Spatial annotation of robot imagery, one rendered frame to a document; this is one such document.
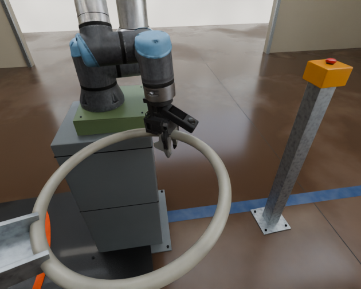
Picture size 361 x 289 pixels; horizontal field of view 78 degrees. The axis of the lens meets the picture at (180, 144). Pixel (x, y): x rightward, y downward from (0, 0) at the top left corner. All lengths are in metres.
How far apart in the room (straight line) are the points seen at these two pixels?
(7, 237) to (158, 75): 0.50
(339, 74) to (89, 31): 0.92
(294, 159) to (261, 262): 0.66
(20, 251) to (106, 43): 0.53
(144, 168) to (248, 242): 0.90
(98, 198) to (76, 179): 0.16
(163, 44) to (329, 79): 0.73
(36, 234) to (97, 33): 0.51
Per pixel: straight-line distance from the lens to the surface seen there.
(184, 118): 0.66
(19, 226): 0.63
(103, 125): 0.97
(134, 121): 0.95
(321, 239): 1.82
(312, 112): 1.17
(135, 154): 0.99
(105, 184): 1.12
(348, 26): 6.53
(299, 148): 1.28
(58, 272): 0.53
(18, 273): 0.56
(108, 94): 0.99
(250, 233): 1.67
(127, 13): 0.94
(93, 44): 0.69
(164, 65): 0.60
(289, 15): 5.64
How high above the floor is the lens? 1.38
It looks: 37 degrees down
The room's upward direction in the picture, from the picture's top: 1 degrees counter-clockwise
